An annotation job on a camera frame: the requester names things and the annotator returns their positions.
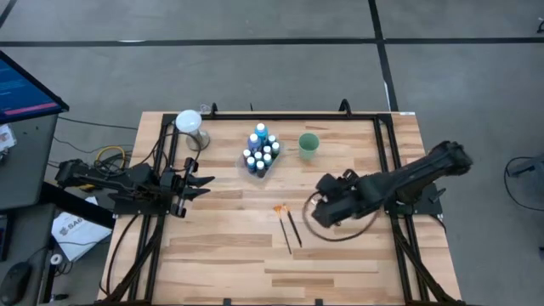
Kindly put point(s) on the small turquoise paint bottle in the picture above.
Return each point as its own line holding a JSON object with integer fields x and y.
{"x": 268, "y": 157}

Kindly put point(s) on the black frame hook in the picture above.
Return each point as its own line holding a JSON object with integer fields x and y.
{"x": 213, "y": 109}
{"x": 345, "y": 106}

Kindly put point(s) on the small black floor object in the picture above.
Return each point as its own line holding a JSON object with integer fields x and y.
{"x": 540, "y": 27}

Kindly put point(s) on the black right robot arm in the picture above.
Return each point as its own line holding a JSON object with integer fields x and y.
{"x": 425, "y": 170}

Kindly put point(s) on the small light green paint bottle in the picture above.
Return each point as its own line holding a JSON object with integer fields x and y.
{"x": 275, "y": 145}

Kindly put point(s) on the small black paint bottle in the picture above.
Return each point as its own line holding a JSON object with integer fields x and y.
{"x": 260, "y": 164}

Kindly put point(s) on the white printed cardboard box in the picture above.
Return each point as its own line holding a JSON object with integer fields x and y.
{"x": 78, "y": 231}

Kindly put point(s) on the computer monitor blue screen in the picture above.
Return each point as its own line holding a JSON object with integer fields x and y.
{"x": 21, "y": 91}

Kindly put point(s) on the orange fan paint brush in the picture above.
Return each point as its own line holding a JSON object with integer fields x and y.
{"x": 284, "y": 231}

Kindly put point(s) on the pale green plastic cup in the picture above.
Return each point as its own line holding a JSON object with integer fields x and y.
{"x": 308, "y": 146}

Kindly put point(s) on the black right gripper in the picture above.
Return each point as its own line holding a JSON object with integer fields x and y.
{"x": 336, "y": 204}

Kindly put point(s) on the small bright red paint bottle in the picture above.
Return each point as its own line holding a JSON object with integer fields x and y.
{"x": 267, "y": 149}

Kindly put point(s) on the clear plastic container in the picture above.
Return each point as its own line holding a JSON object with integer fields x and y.
{"x": 242, "y": 168}

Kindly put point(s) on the papers on desk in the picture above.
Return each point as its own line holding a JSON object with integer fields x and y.
{"x": 5, "y": 138}

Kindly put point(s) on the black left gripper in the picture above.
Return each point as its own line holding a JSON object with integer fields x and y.
{"x": 174, "y": 183}

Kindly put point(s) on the black computer mouse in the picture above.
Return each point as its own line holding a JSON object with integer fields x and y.
{"x": 13, "y": 280}

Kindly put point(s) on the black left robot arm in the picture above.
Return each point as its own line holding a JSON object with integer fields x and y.
{"x": 127, "y": 180}

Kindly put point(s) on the white mushroom lamp brass base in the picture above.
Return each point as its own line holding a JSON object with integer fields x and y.
{"x": 188, "y": 120}

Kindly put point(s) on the small viridian green paint bottle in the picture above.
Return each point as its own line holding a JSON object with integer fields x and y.
{"x": 257, "y": 154}

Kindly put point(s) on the orange tipped round paint brush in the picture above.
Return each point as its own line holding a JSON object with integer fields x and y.
{"x": 294, "y": 227}

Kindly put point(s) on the large dark blue paint bottle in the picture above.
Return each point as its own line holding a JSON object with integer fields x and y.
{"x": 254, "y": 138}

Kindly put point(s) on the small dark red paint bottle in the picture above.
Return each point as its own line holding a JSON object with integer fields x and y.
{"x": 247, "y": 152}

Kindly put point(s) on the small cerulean blue paint bottle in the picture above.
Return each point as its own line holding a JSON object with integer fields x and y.
{"x": 251, "y": 161}

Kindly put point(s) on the yellow plug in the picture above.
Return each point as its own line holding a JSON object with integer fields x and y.
{"x": 87, "y": 186}

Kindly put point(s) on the black aluminium table frame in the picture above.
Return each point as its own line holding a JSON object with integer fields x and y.
{"x": 297, "y": 116}

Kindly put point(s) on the large light blue paint bottle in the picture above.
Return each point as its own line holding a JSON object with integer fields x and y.
{"x": 260, "y": 127}

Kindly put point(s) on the black desk bar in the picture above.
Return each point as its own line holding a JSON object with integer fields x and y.
{"x": 72, "y": 208}

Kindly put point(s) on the white tape roll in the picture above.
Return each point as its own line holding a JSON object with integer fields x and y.
{"x": 52, "y": 258}

